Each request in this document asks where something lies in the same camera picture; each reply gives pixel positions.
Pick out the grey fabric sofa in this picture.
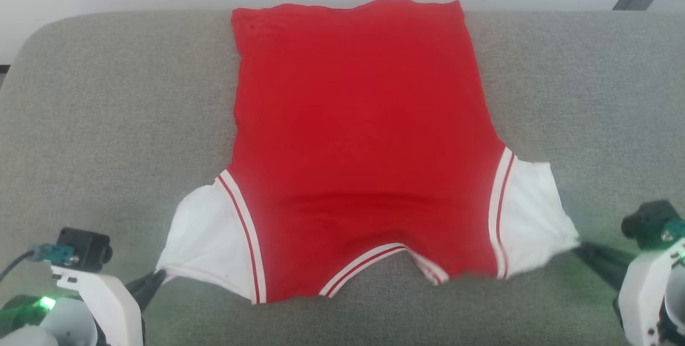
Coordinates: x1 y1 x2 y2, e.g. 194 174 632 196
0 10 685 346

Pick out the teal cable connector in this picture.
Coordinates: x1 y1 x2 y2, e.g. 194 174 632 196
29 244 77 264

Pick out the thin black cable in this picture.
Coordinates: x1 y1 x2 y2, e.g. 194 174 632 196
0 250 37 282

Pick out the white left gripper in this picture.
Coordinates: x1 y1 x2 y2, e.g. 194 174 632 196
51 266 168 346

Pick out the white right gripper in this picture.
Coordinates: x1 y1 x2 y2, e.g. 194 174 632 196
575 239 685 346

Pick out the red shirt with white sleeves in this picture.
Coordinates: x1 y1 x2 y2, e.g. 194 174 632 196
155 0 581 305

